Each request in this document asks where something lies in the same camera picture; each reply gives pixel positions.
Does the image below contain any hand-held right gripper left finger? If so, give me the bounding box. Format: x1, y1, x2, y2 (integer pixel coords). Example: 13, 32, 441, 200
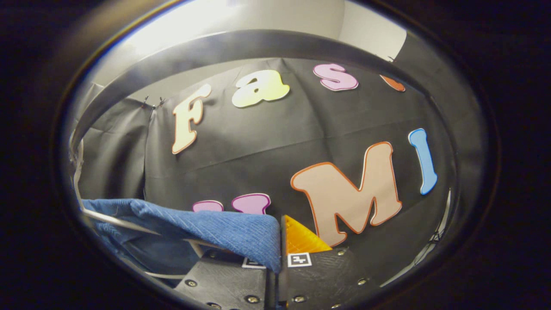
174, 249, 276, 310

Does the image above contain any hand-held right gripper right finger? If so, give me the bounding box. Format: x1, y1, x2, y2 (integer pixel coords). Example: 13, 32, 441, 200
278, 214, 384, 310

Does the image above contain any blue shirt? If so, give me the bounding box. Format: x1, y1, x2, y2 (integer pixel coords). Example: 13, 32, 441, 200
82, 198, 283, 287

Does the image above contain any white clothes hanger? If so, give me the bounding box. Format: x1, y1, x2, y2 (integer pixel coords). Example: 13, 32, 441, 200
80, 208, 227, 280

